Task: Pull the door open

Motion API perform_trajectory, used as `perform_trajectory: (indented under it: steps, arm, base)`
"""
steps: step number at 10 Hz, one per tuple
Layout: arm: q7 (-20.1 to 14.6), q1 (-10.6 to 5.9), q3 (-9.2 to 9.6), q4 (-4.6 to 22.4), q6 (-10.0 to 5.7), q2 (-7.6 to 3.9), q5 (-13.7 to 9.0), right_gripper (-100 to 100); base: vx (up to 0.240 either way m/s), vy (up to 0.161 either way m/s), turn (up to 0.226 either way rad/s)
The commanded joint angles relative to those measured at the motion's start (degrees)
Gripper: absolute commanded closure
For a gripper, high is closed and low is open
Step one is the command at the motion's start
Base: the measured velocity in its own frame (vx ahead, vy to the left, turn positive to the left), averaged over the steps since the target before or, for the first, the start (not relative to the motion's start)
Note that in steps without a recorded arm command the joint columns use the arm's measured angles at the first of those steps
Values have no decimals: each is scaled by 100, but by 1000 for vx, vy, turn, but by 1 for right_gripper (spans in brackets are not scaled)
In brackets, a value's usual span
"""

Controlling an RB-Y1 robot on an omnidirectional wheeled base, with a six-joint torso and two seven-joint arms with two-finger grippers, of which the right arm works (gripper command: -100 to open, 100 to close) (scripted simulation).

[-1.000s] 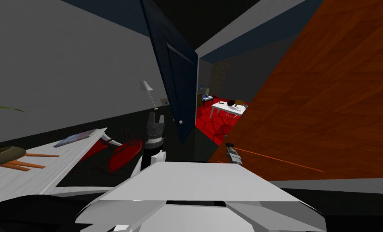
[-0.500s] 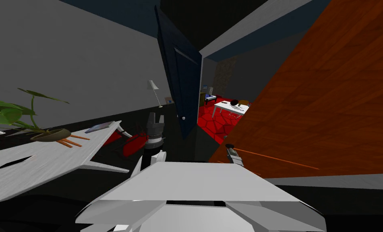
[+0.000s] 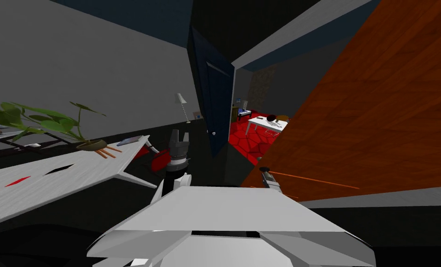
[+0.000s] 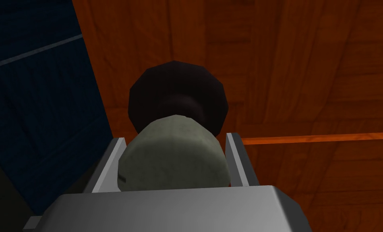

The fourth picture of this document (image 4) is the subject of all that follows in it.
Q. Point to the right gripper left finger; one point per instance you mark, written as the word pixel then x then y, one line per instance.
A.
pixel 109 170

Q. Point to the grey and black door knob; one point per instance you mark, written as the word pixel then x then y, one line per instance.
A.
pixel 175 141

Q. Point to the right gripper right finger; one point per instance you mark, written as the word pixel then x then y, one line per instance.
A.
pixel 239 164

